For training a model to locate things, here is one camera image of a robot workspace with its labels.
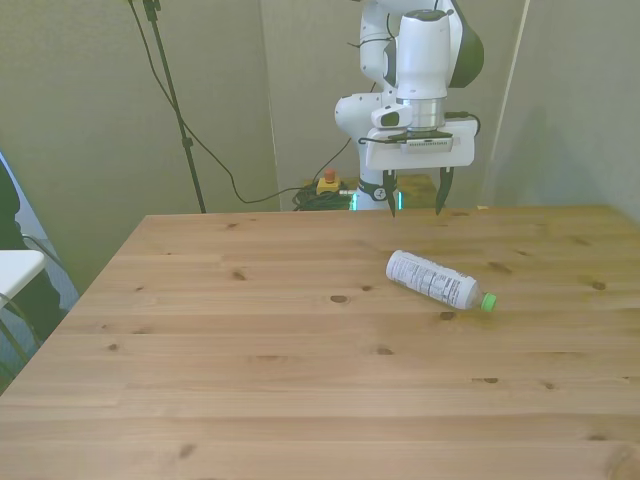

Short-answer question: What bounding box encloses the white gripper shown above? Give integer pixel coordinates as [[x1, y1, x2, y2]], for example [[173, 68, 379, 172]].
[[364, 118, 477, 219]]

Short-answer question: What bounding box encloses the white bottle with green cap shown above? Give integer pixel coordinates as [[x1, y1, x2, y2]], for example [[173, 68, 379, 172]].
[[384, 249, 499, 314]]

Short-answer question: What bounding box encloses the black tripod stand pole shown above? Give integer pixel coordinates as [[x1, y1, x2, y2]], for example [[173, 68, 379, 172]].
[[142, 0, 208, 215]]

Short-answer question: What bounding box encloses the yellow emergency stop button box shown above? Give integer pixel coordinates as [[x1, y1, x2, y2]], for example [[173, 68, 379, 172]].
[[315, 169, 343, 197]]

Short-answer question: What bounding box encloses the white folding table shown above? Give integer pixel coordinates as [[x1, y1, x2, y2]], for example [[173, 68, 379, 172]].
[[0, 249, 47, 371]]

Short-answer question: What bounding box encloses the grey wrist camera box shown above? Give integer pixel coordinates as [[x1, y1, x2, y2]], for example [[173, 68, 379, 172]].
[[387, 129, 455, 154]]

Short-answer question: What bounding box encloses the coiled dark cable bundle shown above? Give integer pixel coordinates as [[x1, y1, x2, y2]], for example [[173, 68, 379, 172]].
[[292, 185, 354, 212]]

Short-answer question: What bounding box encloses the cream wall trim strip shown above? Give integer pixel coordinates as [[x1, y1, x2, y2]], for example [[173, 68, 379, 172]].
[[491, 0, 532, 207]]

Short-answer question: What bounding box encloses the black hanging camera cable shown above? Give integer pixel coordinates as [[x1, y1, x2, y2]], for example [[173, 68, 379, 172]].
[[127, 0, 354, 205]]

